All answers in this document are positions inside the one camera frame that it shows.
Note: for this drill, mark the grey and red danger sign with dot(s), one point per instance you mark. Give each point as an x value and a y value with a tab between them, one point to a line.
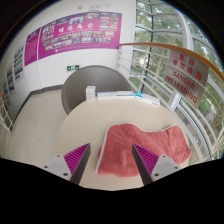
186	78

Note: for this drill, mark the small upright white box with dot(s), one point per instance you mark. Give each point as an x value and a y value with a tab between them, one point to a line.
90	93

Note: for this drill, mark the grey round-backed chair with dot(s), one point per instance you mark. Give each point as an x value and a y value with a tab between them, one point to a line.
93	76

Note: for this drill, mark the white photo wall poster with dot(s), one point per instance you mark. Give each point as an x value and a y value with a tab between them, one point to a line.
10	81
19	63

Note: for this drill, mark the pink towel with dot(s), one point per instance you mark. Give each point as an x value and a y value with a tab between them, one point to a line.
116	146

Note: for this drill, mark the white stair railing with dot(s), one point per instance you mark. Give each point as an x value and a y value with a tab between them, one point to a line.
6	115

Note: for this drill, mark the large magenta wall poster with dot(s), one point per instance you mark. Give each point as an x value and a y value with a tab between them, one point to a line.
80	33

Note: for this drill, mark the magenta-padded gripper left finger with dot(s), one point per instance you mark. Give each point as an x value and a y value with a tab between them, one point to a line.
77	158

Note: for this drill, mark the white and blue flat box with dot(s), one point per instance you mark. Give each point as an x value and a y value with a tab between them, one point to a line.
147	99

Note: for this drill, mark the green exit sign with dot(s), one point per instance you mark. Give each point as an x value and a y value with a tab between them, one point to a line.
73	67

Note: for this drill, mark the narrow magenta wall poster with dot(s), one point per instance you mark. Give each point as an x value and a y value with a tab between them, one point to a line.
32	46

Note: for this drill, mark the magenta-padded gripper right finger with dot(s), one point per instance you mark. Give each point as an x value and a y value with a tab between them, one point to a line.
146	158

